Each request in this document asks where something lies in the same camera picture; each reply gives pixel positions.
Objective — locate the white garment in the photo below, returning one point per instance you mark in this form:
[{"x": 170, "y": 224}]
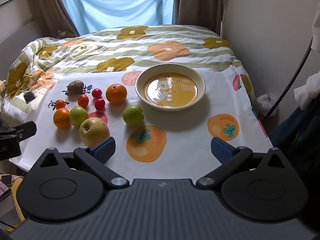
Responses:
[{"x": 308, "y": 91}]

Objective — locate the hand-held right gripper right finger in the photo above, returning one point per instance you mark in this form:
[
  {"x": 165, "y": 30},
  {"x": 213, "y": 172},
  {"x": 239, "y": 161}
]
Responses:
[{"x": 221, "y": 151}]

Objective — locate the green apple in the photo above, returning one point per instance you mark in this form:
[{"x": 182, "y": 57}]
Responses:
[
  {"x": 78, "y": 116},
  {"x": 133, "y": 115}
]

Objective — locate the large orange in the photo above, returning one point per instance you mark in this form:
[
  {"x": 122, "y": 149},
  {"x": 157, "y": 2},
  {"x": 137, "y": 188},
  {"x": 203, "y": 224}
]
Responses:
[{"x": 116, "y": 93}]

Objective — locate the yellow pear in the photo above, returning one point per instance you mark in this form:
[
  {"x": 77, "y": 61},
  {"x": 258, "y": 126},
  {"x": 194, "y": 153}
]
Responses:
[{"x": 94, "y": 131}]

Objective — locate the cream bowl with yellow print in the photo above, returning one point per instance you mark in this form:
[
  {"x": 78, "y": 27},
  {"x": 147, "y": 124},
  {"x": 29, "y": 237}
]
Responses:
[{"x": 197, "y": 80}]

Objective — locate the floral striped quilt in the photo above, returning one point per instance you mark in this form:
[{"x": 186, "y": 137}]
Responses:
[{"x": 130, "y": 47}]

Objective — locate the small dark device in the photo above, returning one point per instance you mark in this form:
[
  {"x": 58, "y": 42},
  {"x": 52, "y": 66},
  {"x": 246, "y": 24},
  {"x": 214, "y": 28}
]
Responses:
[{"x": 28, "y": 97}]

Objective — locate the light blue curtain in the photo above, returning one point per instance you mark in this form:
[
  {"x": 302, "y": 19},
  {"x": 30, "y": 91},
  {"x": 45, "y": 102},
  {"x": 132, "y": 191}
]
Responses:
[{"x": 117, "y": 7}]

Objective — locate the red cherry tomato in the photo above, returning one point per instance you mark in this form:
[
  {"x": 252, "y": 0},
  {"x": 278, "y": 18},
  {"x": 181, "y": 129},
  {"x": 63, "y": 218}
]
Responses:
[
  {"x": 96, "y": 93},
  {"x": 100, "y": 104}
]

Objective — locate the grey bed headboard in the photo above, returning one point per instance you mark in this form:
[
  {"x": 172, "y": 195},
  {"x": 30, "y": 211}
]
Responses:
[{"x": 17, "y": 33}]

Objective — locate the dark blue garment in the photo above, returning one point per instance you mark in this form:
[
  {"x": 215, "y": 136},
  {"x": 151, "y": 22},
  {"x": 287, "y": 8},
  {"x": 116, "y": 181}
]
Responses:
[{"x": 297, "y": 135}]

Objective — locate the white persimmon print cloth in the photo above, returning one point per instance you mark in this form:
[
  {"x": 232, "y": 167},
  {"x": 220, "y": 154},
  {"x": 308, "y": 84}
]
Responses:
[{"x": 185, "y": 127}]

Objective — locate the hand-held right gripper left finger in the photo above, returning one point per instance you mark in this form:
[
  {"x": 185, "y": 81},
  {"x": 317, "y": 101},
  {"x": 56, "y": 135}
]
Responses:
[{"x": 105, "y": 150}]

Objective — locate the brown curtain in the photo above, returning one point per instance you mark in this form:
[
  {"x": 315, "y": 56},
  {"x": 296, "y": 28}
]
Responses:
[
  {"x": 200, "y": 2},
  {"x": 50, "y": 5}
]

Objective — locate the orange cherry tomato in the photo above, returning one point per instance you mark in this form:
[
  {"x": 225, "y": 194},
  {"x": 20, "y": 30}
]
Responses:
[
  {"x": 60, "y": 104},
  {"x": 83, "y": 101}
]

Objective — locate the patterned tissue box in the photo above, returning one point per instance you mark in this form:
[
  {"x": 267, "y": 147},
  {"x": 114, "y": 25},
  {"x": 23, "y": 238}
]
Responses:
[{"x": 3, "y": 86}]

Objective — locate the brown kiwi with sticker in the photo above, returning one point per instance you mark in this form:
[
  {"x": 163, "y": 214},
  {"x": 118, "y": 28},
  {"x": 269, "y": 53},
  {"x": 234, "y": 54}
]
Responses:
[{"x": 76, "y": 87}]

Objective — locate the white plastic bag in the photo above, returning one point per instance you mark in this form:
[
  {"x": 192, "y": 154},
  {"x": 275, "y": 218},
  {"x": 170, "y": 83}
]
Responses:
[{"x": 266, "y": 101}]

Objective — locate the small orange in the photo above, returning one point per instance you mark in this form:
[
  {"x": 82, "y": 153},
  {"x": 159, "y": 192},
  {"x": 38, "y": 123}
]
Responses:
[{"x": 61, "y": 117}]

